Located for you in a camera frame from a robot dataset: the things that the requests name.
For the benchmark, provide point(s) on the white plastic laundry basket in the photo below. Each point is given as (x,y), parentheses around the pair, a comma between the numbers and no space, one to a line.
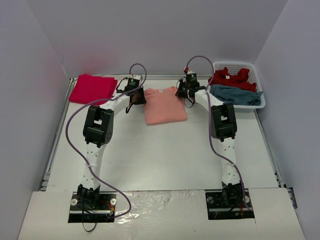
(233,68)

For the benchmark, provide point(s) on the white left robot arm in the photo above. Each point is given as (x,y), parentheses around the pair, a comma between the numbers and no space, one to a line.
(98,132)

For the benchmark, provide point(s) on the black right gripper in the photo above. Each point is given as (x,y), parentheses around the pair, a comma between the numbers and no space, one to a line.
(181,91)

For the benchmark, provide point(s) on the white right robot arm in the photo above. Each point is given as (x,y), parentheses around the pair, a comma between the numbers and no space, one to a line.
(222,132)

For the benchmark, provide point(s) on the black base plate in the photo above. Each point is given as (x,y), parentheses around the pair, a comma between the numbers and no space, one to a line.
(219,209)
(102,211)

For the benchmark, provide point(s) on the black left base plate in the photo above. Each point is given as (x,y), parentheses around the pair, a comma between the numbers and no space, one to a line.
(102,211)

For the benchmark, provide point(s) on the dark red t-shirt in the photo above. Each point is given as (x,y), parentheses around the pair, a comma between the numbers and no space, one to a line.
(240,80)

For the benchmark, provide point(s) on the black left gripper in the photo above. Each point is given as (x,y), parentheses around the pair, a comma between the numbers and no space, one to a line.
(139,96)

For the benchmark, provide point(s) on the blue-grey t-shirt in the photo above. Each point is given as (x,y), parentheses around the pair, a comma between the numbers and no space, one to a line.
(235,95)

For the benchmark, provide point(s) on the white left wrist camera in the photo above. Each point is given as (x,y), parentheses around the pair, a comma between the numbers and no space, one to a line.
(137,77)

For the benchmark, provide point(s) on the salmon pink t-shirt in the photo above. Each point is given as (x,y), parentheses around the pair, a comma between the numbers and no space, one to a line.
(163,106)

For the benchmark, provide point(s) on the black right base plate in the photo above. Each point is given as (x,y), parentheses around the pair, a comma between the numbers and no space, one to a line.
(219,209)

